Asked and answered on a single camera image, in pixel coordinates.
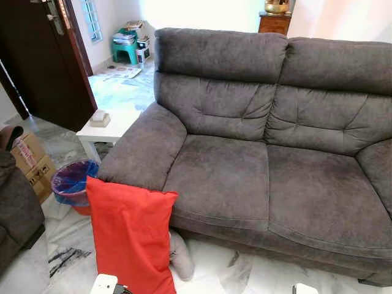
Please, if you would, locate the red pillow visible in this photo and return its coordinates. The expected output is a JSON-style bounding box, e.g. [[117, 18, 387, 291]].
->
[[86, 176, 179, 294]]

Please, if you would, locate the grey two-seat suede sofa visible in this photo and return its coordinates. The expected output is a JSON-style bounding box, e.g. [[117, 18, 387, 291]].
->
[[97, 27, 392, 287]]

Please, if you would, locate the grey woven fabric sofa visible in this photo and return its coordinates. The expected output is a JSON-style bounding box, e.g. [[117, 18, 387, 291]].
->
[[0, 150, 45, 273]]

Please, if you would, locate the brown wooden cabinet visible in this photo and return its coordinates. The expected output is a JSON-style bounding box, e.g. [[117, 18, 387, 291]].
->
[[258, 12, 292, 35]]

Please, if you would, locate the brass vase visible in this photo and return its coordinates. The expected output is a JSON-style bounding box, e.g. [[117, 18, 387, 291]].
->
[[265, 0, 290, 15]]

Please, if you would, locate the grey cloth bundle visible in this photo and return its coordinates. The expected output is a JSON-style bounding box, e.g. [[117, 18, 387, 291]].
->
[[168, 230, 195, 282]]

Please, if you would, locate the white side table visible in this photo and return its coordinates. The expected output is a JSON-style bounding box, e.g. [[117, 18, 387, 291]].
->
[[77, 109, 143, 163]]

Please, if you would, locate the newspaper sheet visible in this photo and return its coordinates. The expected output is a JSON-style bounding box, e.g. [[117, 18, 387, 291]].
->
[[98, 64, 143, 80]]

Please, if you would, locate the stack of papers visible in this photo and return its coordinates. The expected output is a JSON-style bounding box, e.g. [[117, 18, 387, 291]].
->
[[121, 20, 151, 45]]

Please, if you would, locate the green plastic stool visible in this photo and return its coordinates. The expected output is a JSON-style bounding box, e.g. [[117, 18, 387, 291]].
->
[[111, 29, 139, 65]]

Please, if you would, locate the small beige box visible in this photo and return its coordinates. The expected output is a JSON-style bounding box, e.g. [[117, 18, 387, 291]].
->
[[89, 110, 111, 128]]

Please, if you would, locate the red bin with blue bag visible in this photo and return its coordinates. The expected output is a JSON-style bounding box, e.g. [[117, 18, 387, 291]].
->
[[51, 160, 100, 216]]

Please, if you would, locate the blue framed window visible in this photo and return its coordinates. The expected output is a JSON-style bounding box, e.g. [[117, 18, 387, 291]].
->
[[81, 0, 103, 43]]

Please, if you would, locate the cardboard box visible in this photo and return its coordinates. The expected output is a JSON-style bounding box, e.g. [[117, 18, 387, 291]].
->
[[10, 133, 57, 203]]

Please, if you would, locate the dark brown wooden door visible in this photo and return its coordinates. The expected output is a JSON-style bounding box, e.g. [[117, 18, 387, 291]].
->
[[0, 0, 97, 132]]

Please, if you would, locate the brown rolled mat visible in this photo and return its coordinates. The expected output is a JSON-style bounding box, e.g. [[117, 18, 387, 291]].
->
[[2, 126, 24, 151]]

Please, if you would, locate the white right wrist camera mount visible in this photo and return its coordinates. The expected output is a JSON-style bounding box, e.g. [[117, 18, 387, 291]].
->
[[293, 283, 319, 294]]

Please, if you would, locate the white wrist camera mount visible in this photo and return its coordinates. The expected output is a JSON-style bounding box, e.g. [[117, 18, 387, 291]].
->
[[293, 283, 319, 294], [91, 274, 118, 294]]

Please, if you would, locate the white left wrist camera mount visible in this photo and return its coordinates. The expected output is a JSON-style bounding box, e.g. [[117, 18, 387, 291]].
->
[[91, 274, 118, 294]]

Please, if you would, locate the metal door handle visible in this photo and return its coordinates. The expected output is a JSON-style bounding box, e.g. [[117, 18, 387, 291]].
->
[[47, 0, 65, 36]]

